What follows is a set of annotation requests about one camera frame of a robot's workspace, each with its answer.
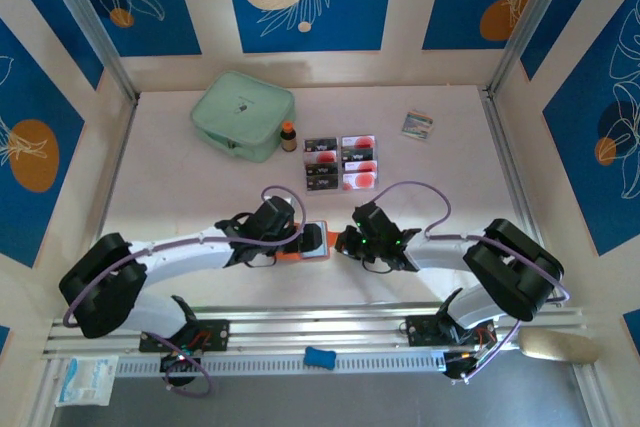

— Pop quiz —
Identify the orange card holder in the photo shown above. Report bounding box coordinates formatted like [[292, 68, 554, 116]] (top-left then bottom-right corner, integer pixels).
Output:
[[278, 219, 332, 264]]

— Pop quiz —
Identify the brown bottle orange cap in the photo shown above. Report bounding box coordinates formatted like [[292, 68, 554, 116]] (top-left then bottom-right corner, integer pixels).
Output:
[[279, 120, 299, 153]]

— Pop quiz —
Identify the blue bone-shaped sponge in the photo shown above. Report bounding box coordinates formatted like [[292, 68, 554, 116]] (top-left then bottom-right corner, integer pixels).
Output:
[[302, 346, 337, 369]]

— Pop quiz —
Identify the small printed paper packet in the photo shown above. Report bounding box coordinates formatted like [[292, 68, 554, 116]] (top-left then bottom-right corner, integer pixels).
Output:
[[399, 108, 435, 142]]

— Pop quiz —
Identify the mint green zip pouch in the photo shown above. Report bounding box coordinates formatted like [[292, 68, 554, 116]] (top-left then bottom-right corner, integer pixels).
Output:
[[189, 70, 296, 164]]

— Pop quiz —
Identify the right black controller board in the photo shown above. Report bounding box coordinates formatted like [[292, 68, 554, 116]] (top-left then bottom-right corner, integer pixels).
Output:
[[443, 349, 489, 382]]

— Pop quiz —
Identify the black controller board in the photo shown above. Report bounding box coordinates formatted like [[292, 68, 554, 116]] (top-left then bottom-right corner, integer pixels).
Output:
[[443, 349, 489, 382], [159, 346, 204, 374]]

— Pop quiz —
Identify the left black controller board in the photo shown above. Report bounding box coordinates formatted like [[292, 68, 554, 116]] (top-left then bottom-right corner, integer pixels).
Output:
[[159, 346, 204, 374]]

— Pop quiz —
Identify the gold oval pad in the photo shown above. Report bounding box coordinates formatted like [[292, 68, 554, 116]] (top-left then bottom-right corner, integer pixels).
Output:
[[519, 327, 601, 364]]

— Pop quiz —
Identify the white blue gauze packet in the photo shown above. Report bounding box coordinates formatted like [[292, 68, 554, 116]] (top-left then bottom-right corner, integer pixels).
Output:
[[54, 355, 120, 407]]

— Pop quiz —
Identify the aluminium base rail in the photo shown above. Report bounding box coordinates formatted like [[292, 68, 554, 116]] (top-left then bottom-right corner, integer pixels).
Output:
[[42, 300, 586, 363]]

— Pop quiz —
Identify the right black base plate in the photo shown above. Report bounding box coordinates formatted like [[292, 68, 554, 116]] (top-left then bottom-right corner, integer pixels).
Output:
[[405, 314, 497, 348]]

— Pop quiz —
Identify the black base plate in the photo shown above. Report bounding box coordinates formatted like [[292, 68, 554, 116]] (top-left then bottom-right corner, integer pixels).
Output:
[[405, 314, 497, 348], [138, 319, 231, 353]]

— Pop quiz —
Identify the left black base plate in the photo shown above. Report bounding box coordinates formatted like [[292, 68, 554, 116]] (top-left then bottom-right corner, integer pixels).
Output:
[[138, 319, 231, 353]]

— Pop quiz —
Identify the slotted grey cable duct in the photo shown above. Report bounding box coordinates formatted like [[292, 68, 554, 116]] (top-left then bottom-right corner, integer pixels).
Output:
[[113, 352, 451, 377]]

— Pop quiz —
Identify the aluminium side rail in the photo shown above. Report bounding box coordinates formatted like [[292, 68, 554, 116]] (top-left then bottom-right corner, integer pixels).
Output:
[[480, 89, 560, 306], [74, 95, 141, 318]]

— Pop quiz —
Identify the aluminium frame post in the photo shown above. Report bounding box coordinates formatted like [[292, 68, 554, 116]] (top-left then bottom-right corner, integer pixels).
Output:
[[487, 0, 589, 98], [37, 0, 141, 104]]

